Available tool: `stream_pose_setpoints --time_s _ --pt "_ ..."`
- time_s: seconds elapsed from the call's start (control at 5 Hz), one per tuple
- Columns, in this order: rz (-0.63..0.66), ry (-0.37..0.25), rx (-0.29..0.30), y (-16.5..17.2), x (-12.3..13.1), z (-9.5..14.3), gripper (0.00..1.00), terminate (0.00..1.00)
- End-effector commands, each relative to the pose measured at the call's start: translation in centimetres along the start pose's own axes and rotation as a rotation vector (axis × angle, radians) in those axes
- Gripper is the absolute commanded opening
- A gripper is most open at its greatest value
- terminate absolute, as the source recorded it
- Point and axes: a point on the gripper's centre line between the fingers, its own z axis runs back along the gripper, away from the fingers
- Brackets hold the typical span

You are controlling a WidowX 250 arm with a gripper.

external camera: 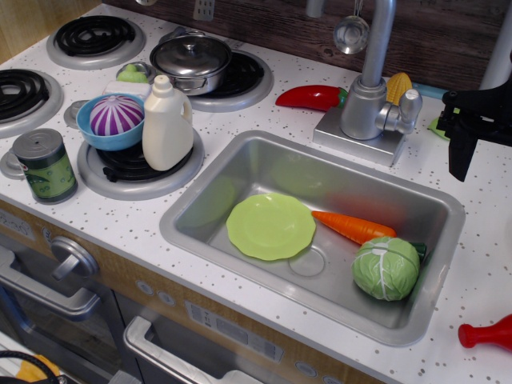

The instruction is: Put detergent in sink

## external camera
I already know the back left stove burner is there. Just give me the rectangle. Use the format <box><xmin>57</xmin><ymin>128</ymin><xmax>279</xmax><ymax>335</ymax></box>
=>
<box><xmin>46</xmin><ymin>15</ymin><xmax>146</xmax><ymax>70</ymax></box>

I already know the white toy food block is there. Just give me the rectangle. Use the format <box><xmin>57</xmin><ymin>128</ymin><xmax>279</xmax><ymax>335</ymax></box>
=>
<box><xmin>102</xmin><ymin>81</ymin><xmax>151</xmax><ymax>100</ymax></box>

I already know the green toy cabbage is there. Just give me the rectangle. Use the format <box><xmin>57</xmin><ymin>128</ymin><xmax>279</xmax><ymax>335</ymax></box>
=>
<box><xmin>351</xmin><ymin>236</ymin><xmax>420</xmax><ymax>302</ymax></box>

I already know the front stove burner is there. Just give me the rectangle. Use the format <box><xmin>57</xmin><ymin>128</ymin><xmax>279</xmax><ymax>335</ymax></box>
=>
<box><xmin>78</xmin><ymin>132</ymin><xmax>204</xmax><ymax>201</ymax></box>

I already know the stove burner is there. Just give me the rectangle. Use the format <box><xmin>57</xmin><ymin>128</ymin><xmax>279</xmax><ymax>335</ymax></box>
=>
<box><xmin>158</xmin><ymin>34</ymin><xmax>274</xmax><ymax>114</ymax></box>
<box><xmin>1</xmin><ymin>69</ymin><xmax>64</xmax><ymax>138</ymax></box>
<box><xmin>46</xmin><ymin>15</ymin><xmax>146</xmax><ymax>70</ymax></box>
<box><xmin>78</xmin><ymin>132</ymin><xmax>204</xmax><ymax>201</ymax></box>

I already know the orange toy carrot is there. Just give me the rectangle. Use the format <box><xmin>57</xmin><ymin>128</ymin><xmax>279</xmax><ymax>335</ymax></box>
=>
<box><xmin>311</xmin><ymin>210</ymin><xmax>397</xmax><ymax>245</ymax></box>

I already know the silver toy faucet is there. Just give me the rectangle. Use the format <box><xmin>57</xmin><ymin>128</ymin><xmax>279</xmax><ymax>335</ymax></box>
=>
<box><xmin>313</xmin><ymin>1</ymin><xmax>422</xmax><ymax>166</ymax></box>

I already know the silver sink basin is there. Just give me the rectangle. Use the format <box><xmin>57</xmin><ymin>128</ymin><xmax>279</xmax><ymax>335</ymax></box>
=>
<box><xmin>160</xmin><ymin>130</ymin><xmax>466</xmax><ymax>346</ymax></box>

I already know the cream detergent bottle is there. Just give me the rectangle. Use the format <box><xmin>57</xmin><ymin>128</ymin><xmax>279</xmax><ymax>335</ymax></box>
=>
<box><xmin>142</xmin><ymin>75</ymin><xmax>194</xmax><ymax>171</ymax></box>

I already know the silver oven door handle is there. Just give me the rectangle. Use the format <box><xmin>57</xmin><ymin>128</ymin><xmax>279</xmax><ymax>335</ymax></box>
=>
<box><xmin>1</xmin><ymin>246</ymin><xmax>101</xmax><ymax>321</ymax></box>

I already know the purple striped toy onion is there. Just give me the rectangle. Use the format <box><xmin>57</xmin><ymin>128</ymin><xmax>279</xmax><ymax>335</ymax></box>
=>
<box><xmin>90</xmin><ymin>95</ymin><xmax>144</xmax><ymax>136</ymax></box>

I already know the green plastic plate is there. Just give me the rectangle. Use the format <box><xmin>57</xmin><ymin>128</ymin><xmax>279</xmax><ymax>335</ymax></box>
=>
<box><xmin>226</xmin><ymin>193</ymin><xmax>316</xmax><ymax>262</ymax></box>

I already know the green label toy can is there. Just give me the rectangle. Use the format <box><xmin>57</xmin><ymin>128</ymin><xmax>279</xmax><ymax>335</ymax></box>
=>
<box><xmin>12</xmin><ymin>128</ymin><xmax>78</xmax><ymax>204</ymax></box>

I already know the silver oven knob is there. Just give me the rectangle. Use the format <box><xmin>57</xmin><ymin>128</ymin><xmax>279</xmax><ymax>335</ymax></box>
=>
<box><xmin>50</xmin><ymin>236</ymin><xmax>99</xmax><ymax>281</ymax></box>

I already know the red toy chili pepper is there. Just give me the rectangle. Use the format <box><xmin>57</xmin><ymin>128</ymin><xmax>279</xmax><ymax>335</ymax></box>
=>
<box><xmin>275</xmin><ymin>85</ymin><xmax>348</xmax><ymax>112</ymax></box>

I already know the yellow toy corn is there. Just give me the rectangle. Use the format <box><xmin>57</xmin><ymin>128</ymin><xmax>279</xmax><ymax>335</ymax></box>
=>
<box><xmin>386</xmin><ymin>72</ymin><xmax>413</xmax><ymax>105</ymax></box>

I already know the silver dishwasher handle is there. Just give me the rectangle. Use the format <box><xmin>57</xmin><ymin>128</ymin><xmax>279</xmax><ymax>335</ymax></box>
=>
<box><xmin>123</xmin><ymin>316</ymin><xmax>260</xmax><ymax>384</ymax></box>

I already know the steel pot with lid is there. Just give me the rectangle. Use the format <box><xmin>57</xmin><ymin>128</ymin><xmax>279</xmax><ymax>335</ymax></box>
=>
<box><xmin>150</xmin><ymin>33</ymin><xmax>232</xmax><ymax>96</ymax></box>

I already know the far left stove burner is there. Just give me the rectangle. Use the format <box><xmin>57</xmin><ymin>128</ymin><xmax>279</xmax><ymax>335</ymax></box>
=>
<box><xmin>1</xmin><ymin>69</ymin><xmax>64</xmax><ymax>138</ymax></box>

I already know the hanging silver spatula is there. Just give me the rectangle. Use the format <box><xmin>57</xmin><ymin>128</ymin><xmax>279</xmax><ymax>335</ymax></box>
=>
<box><xmin>193</xmin><ymin>0</ymin><xmax>215</xmax><ymax>22</ymax></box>

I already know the black cable and yellow cloth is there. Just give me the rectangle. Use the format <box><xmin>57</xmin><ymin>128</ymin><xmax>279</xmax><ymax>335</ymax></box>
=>
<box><xmin>0</xmin><ymin>350</ymin><xmax>67</xmax><ymax>384</ymax></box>

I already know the hanging silver ladle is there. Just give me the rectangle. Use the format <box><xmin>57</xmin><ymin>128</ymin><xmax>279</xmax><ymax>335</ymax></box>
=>
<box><xmin>334</xmin><ymin>1</ymin><xmax>370</xmax><ymax>54</ymax></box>

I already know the light green toy vegetable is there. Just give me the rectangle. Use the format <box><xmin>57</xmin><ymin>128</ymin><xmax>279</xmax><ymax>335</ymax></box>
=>
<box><xmin>116</xmin><ymin>64</ymin><xmax>149</xmax><ymax>84</ymax></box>

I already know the light blue toy utensil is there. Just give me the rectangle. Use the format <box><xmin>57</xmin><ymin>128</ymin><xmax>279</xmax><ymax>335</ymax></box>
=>
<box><xmin>412</xmin><ymin>82</ymin><xmax>446</xmax><ymax>100</ymax></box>

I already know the grey vertical post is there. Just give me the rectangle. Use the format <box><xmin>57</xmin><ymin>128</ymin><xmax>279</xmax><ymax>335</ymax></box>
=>
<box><xmin>479</xmin><ymin>2</ymin><xmax>511</xmax><ymax>90</ymax></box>

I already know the red toy bottle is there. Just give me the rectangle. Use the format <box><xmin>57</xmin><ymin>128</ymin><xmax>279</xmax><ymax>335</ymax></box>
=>
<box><xmin>458</xmin><ymin>314</ymin><xmax>511</xmax><ymax>352</ymax></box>

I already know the green toy pear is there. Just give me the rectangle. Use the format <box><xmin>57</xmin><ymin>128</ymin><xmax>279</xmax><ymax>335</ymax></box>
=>
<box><xmin>427</xmin><ymin>118</ymin><xmax>450</xmax><ymax>141</ymax></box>

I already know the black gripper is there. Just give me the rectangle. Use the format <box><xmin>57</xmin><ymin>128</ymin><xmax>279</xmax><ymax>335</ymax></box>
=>
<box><xmin>437</xmin><ymin>77</ymin><xmax>511</xmax><ymax>182</ymax></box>

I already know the blue plastic bowl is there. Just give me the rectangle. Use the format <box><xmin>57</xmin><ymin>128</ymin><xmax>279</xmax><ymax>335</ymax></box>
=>
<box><xmin>76</xmin><ymin>94</ymin><xmax>144</xmax><ymax>151</ymax></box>

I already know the back right stove burner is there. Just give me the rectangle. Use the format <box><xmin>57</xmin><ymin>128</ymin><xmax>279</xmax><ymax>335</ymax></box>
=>
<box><xmin>158</xmin><ymin>34</ymin><xmax>274</xmax><ymax>114</ymax></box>

